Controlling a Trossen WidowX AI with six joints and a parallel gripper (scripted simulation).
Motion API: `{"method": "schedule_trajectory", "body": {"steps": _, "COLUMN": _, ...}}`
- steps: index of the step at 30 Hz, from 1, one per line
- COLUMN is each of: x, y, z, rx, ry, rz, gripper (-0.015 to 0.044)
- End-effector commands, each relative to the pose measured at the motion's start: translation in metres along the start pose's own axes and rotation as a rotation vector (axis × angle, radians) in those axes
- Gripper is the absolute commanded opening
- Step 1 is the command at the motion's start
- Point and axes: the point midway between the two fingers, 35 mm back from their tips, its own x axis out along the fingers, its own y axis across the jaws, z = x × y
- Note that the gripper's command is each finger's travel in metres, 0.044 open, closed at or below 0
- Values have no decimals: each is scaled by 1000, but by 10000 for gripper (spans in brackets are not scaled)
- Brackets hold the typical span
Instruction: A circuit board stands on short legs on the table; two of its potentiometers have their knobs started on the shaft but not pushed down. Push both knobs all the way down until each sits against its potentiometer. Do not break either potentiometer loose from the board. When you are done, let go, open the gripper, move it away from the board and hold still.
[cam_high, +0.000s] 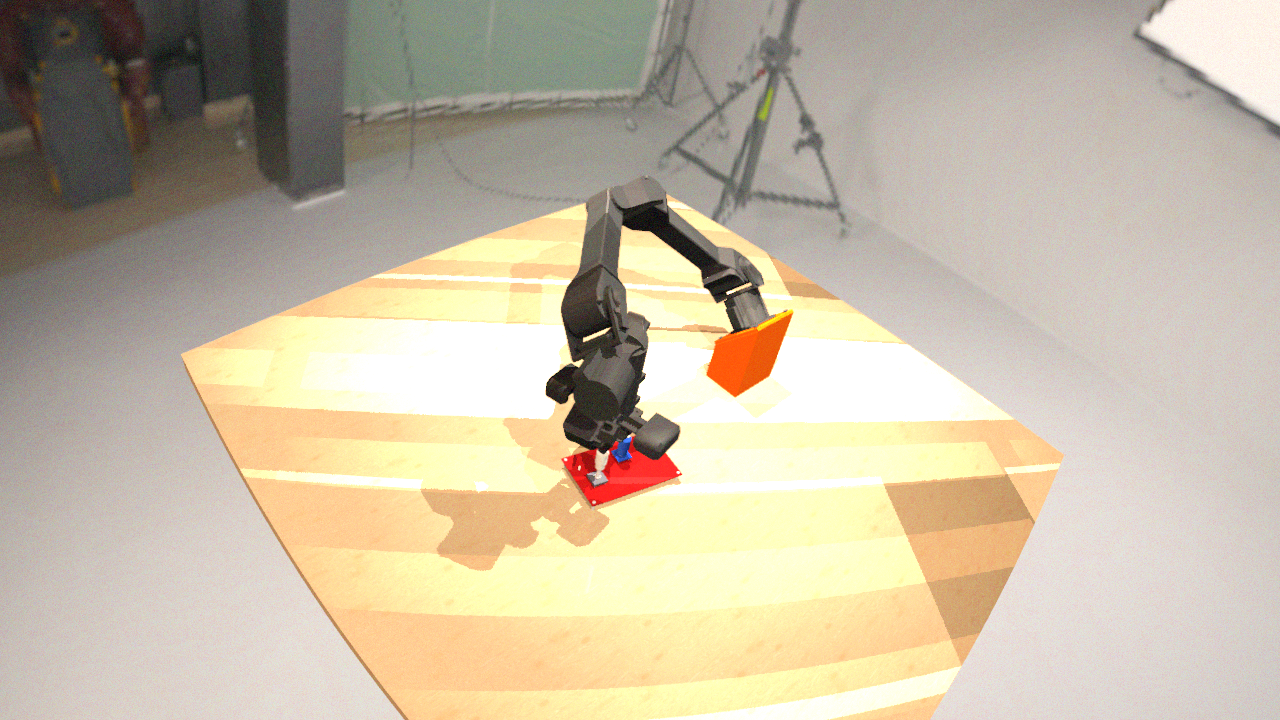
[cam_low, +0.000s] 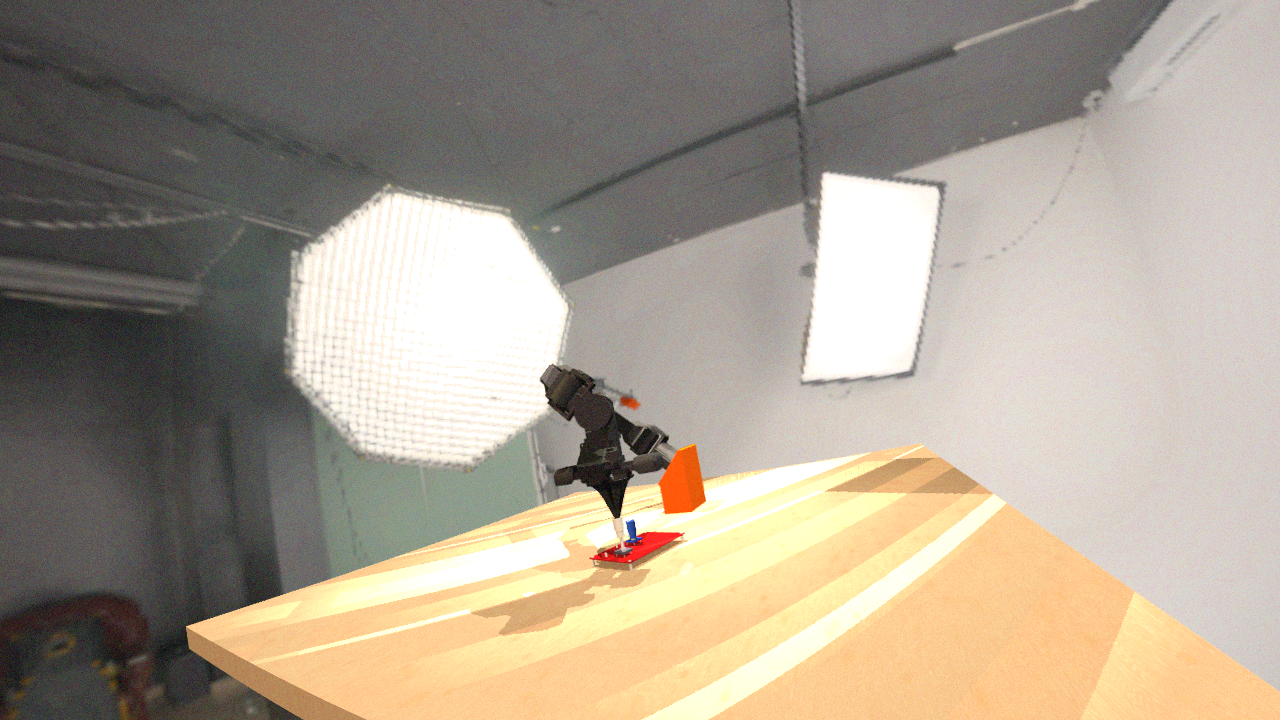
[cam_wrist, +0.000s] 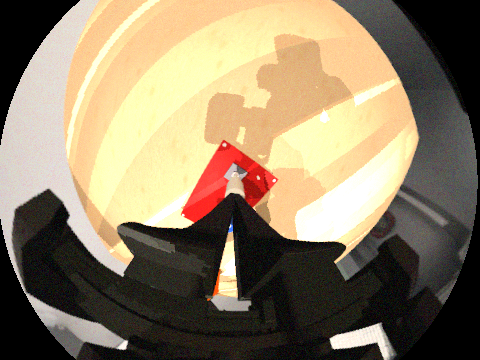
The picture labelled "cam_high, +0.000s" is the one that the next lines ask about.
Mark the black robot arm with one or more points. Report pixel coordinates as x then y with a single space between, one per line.
596 299

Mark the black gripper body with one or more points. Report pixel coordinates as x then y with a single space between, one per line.
653 438

